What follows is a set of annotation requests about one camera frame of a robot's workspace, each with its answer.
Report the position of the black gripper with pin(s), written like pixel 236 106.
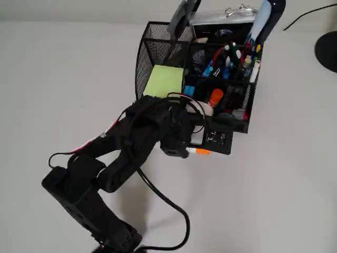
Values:
pixel 177 137

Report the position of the orange capped white marker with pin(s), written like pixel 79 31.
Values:
pixel 202 151

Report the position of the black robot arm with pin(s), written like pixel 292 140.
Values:
pixel 87 200

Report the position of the blue eraser block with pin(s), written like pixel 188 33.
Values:
pixel 188 90

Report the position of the orange capped glue stick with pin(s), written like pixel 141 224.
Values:
pixel 216 96

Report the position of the green sticky note pad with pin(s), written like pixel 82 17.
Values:
pixel 163 79

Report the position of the gray and red small stapler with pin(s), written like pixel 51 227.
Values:
pixel 239 114

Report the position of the black mesh desk organizer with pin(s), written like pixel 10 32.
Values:
pixel 147 52

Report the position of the white pen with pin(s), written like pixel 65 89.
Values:
pixel 255 72

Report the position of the beige eraser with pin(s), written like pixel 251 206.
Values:
pixel 200 40

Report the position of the black card with planet print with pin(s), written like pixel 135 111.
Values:
pixel 223 33

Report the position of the yellow tipped pen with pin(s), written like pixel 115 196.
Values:
pixel 258 48

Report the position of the clear plastic sleeve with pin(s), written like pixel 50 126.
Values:
pixel 210 18

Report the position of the silver binder clip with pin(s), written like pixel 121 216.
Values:
pixel 231 11

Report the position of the black round lamp base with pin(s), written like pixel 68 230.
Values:
pixel 329 50

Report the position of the black camera board mount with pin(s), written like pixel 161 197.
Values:
pixel 226 146

